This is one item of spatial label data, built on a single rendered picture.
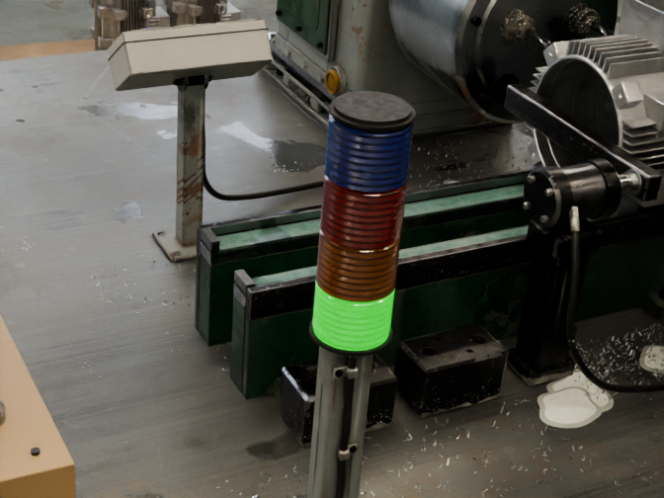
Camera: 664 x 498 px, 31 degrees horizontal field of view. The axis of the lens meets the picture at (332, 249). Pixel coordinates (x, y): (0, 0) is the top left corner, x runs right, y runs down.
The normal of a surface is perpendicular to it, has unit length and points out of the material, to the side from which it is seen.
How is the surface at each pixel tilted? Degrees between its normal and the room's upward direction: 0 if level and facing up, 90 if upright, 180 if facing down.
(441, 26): 88
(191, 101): 90
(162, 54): 54
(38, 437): 2
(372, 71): 90
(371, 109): 0
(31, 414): 2
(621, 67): 88
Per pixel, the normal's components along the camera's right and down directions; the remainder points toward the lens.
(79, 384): 0.07, -0.87
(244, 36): 0.40, -0.13
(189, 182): 0.45, 0.47
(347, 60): -0.89, 0.16
